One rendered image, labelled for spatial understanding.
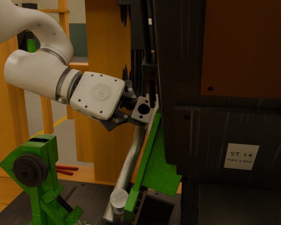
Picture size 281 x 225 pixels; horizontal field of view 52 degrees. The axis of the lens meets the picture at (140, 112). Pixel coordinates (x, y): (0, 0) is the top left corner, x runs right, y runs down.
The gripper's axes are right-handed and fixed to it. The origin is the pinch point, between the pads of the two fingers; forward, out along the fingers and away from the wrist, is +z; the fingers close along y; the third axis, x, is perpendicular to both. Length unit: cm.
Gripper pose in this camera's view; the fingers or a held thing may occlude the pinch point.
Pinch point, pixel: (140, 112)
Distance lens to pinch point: 64.9
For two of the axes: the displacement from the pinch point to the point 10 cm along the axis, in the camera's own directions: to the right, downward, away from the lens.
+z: 9.4, 3.4, -0.7
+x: -0.7, 3.9, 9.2
